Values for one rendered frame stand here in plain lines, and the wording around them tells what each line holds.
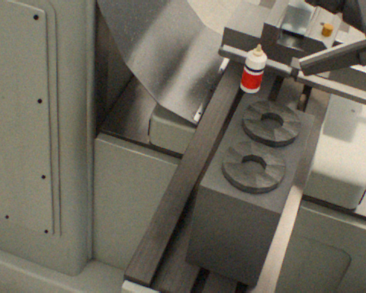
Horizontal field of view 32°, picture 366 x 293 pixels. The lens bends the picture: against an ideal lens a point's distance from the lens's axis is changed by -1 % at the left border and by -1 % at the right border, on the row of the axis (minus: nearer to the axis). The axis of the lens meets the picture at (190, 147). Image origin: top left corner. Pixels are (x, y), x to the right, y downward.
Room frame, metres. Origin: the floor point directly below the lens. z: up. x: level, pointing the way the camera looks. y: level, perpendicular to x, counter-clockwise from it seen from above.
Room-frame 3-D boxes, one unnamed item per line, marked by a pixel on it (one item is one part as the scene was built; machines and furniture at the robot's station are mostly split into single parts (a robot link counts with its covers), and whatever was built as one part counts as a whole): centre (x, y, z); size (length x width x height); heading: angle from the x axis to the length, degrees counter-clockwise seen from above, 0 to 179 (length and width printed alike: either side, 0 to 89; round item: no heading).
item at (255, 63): (1.04, -0.10, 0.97); 0.04 x 0.04 x 0.11
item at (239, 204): (0.68, -0.10, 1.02); 0.22 x 0.12 x 0.20; 166
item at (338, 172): (1.11, -0.17, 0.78); 0.50 x 0.35 x 0.12; 78
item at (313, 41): (1.16, -0.24, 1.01); 0.12 x 0.06 x 0.04; 165
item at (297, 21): (1.17, -0.18, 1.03); 0.06 x 0.05 x 0.06; 165
